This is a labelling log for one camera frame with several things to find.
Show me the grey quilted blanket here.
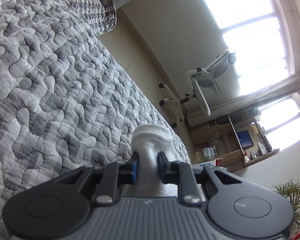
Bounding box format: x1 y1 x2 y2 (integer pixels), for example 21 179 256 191
0 0 192 240

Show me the wooden desk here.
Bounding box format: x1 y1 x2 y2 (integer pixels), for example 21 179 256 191
189 115 280 174

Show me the computer monitor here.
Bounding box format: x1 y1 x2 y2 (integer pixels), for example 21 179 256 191
236 130 254 149

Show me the wide window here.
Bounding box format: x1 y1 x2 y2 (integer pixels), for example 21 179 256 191
190 0 298 98

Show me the white office chair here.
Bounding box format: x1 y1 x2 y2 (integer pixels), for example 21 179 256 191
159 49 238 128

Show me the white printed t-shirt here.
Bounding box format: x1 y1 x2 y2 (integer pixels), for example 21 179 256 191
121 124 179 197

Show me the green potted plant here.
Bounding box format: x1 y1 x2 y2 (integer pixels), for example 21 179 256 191
272 179 300 233

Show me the white cardboard box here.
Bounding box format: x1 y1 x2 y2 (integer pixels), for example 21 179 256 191
191 157 224 170

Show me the narrow window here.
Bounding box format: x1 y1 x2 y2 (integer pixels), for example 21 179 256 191
257 94 300 153

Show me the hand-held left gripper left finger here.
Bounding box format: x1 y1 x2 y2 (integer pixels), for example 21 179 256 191
54 152 140 205

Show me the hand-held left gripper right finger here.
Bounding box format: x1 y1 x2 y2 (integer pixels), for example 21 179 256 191
158 151 237 205

